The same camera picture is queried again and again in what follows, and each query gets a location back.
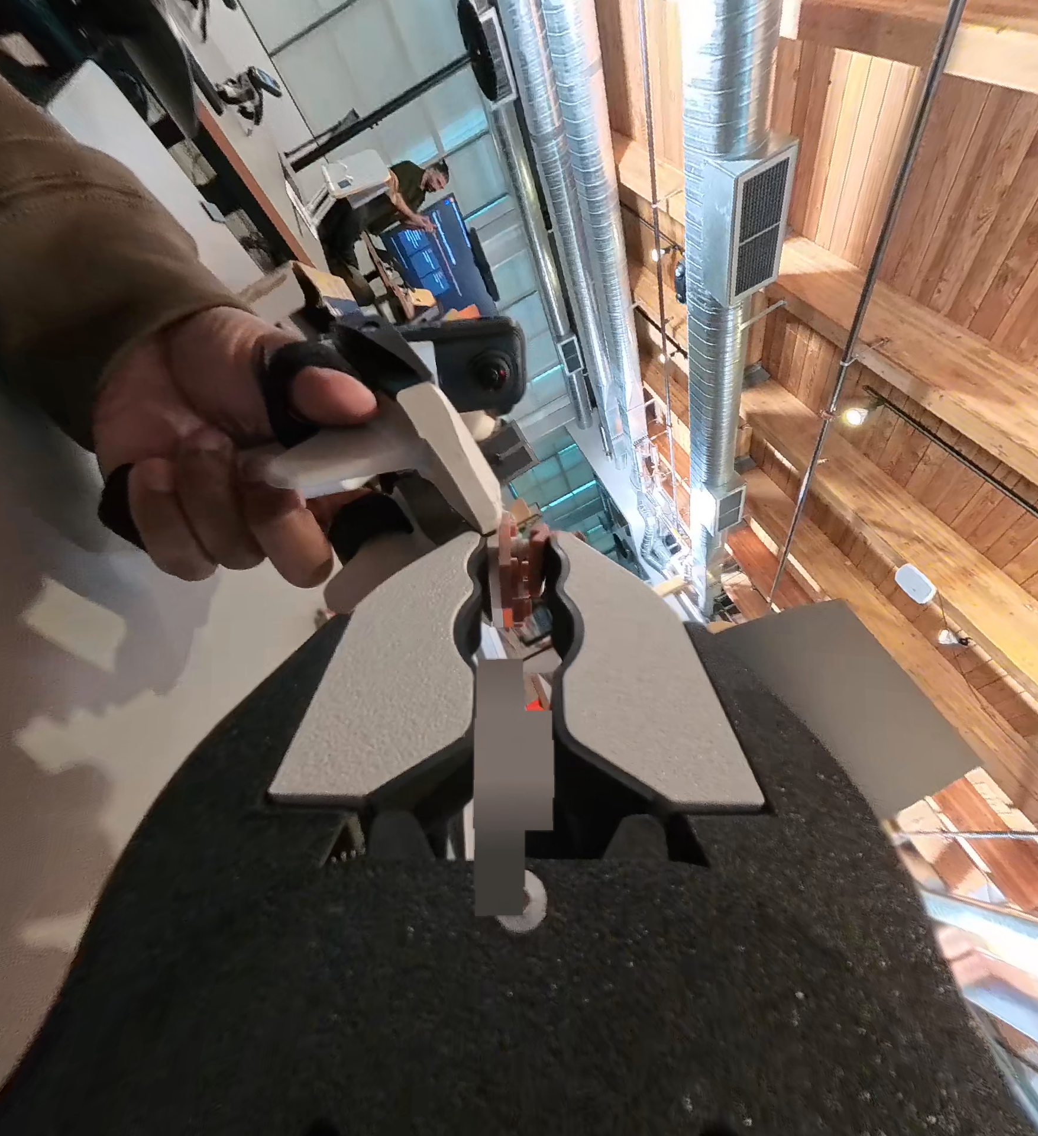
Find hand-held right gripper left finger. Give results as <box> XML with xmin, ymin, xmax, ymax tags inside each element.
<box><xmin>267</xmin><ymin>531</ymin><xmax>490</xmax><ymax>811</ymax></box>

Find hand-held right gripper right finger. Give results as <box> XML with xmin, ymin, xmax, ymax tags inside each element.
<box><xmin>544</xmin><ymin>532</ymin><xmax>767</xmax><ymax>813</ymax></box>

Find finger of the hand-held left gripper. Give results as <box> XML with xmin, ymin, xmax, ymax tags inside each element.
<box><xmin>394</xmin><ymin>383</ymin><xmax>504</xmax><ymax>534</ymax></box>

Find orange toy brick assembly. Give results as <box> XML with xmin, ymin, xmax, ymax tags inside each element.
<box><xmin>492</xmin><ymin>517</ymin><xmax>551</xmax><ymax>630</ymax></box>

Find person's left forearm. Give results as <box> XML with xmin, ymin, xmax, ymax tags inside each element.
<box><xmin>0</xmin><ymin>0</ymin><xmax>258</xmax><ymax>454</ymax></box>

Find grey desk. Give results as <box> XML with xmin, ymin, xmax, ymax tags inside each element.
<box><xmin>0</xmin><ymin>57</ymin><xmax>351</xmax><ymax>1136</ymax></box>

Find person's left hand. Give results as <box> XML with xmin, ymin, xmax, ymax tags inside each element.
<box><xmin>93</xmin><ymin>306</ymin><xmax>380</xmax><ymax>589</ymax></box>

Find monitor with blue screen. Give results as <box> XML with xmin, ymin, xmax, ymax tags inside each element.
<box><xmin>381</xmin><ymin>193</ymin><xmax>495</xmax><ymax>307</ymax></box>

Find white box device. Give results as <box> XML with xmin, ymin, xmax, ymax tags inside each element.
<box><xmin>322</xmin><ymin>151</ymin><xmax>391</xmax><ymax>209</ymax></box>

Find small metal vent grille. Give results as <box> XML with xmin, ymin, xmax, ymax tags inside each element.
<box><xmin>691</xmin><ymin>483</ymin><xmax>748</xmax><ymax>534</ymax></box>

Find dark legged robot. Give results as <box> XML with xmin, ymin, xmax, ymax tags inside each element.
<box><xmin>217</xmin><ymin>66</ymin><xmax>282</xmax><ymax>125</ymax></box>

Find black pole with disc top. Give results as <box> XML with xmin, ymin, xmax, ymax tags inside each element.
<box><xmin>292</xmin><ymin>0</ymin><xmax>517</xmax><ymax>172</ymax></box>

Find slim metal duct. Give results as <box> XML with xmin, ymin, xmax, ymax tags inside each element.
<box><xmin>494</xmin><ymin>0</ymin><xmax>595</xmax><ymax>427</ymax></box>
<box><xmin>541</xmin><ymin>0</ymin><xmax>635</xmax><ymax>418</ymax></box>

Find large metal duct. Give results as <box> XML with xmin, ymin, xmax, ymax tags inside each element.
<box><xmin>678</xmin><ymin>0</ymin><xmax>799</xmax><ymax>614</ymax></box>

